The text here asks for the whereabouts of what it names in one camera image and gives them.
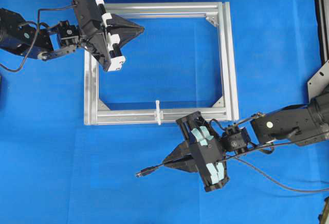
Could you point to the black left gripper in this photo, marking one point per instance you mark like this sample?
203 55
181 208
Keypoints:
96 38

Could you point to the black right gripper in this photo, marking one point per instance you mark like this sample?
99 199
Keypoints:
201 152

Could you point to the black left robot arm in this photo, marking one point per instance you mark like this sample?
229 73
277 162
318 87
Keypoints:
38 40

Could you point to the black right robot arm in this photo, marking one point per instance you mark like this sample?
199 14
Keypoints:
301 125

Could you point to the white string loop holder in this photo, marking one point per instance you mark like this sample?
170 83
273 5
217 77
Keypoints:
158 113

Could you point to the aluminium extrusion frame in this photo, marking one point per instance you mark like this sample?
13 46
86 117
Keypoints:
226 108

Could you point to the grey metal bracket plate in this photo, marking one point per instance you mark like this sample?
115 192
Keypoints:
318 80

